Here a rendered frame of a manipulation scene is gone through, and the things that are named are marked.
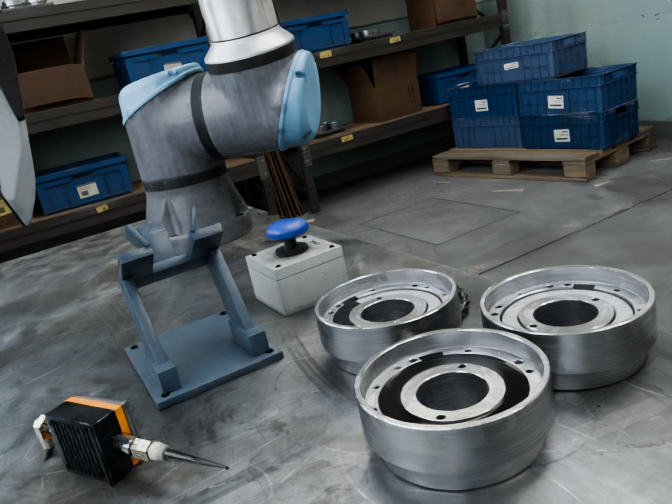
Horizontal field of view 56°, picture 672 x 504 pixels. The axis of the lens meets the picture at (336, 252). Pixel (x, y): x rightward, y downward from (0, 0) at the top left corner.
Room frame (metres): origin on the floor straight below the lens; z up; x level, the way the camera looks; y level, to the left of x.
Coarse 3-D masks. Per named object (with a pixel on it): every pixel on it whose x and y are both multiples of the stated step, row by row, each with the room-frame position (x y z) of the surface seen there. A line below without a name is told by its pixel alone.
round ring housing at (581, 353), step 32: (512, 288) 0.41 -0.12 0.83; (544, 288) 0.41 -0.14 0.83; (576, 288) 0.41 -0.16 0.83; (608, 288) 0.39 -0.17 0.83; (640, 288) 0.37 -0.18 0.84; (544, 320) 0.39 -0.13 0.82; (576, 320) 0.38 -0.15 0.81; (608, 320) 0.35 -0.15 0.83; (640, 320) 0.32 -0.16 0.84; (544, 352) 0.33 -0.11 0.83; (576, 352) 0.32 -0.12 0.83; (608, 352) 0.32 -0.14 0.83; (640, 352) 0.32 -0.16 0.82; (576, 384) 0.33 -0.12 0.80; (608, 384) 0.32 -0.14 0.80
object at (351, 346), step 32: (352, 288) 0.48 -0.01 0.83; (384, 288) 0.47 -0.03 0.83; (416, 288) 0.46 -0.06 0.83; (448, 288) 0.44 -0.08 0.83; (320, 320) 0.41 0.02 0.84; (352, 320) 0.43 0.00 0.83; (384, 320) 0.45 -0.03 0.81; (416, 320) 0.38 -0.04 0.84; (448, 320) 0.39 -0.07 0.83; (352, 352) 0.39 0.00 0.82
